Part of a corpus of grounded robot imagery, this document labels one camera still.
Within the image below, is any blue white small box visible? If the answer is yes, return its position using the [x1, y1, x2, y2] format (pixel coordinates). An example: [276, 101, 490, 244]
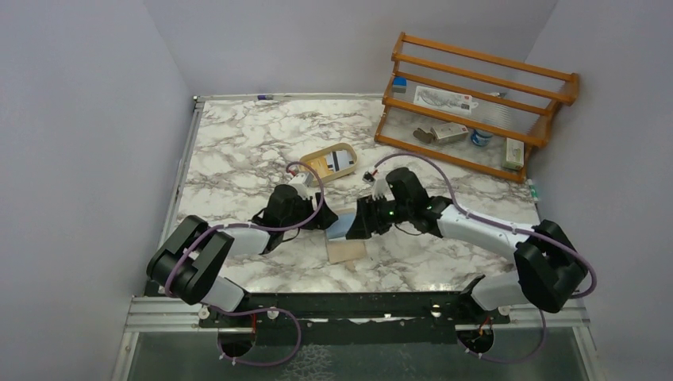
[391, 76, 407, 94]

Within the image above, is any clear packet with red label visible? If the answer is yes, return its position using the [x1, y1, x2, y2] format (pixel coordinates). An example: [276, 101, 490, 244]
[413, 86, 479, 116]

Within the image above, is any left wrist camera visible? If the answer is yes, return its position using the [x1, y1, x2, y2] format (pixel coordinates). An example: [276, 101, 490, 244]
[287, 171, 314, 200]

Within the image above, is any green white small box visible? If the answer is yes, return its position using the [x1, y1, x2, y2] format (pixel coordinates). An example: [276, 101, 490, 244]
[502, 138, 525, 171]

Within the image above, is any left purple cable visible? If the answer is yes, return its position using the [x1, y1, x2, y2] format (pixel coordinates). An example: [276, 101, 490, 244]
[163, 160, 326, 368]

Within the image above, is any orange card in tray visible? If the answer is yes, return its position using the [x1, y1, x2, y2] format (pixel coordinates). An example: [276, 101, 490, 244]
[306, 158, 331, 179]

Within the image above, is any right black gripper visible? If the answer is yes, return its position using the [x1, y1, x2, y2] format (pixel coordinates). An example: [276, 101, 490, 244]
[346, 193, 412, 240]

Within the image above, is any grey box with red label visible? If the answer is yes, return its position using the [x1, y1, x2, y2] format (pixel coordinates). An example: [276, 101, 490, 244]
[430, 122, 468, 144]

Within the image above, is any wooden shelf rack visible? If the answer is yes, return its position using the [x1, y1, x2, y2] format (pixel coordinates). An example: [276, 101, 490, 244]
[374, 33, 579, 183]

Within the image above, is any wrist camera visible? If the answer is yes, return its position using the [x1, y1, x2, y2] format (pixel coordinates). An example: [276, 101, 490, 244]
[287, 171, 314, 200]
[363, 168, 389, 200]

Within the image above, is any beige oval tray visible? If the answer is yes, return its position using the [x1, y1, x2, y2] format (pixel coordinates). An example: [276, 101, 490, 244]
[298, 143, 359, 187]

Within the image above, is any green white tube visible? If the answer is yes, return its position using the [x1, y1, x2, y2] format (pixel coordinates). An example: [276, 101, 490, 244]
[526, 179, 539, 203]

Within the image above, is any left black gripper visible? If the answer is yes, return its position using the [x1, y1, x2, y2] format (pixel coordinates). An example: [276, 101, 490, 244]
[281, 191, 337, 231]

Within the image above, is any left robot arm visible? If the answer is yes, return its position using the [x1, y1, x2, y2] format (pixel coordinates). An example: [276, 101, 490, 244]
[146, 185, 338, 326]

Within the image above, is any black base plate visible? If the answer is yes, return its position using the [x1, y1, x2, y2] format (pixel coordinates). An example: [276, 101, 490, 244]
[198, 291, 509, 347]

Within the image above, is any brown small object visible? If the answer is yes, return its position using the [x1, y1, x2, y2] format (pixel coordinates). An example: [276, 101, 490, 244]
[413, 128, 435, 144]

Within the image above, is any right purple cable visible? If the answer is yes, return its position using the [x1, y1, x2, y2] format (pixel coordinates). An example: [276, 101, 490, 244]
[374, 152, 598, 365]

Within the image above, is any purple cable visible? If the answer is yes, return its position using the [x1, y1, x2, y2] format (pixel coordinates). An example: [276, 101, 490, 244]
[374, 152, 598, 365]
[163, 160, 326, 368]

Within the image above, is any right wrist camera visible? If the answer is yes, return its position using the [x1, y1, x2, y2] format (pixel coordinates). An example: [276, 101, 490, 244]
[363, 168, 389, 200]

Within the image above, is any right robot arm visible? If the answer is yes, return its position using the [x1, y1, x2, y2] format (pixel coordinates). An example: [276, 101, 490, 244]
[342, 167, 588, 323]

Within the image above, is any blue white bottle cap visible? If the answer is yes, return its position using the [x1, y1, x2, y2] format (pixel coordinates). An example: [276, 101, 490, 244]
[470, 129, 494, 147]

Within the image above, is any white black card in tray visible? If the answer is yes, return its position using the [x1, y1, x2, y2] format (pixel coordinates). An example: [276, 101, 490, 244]
[325, 149, 355, 172]

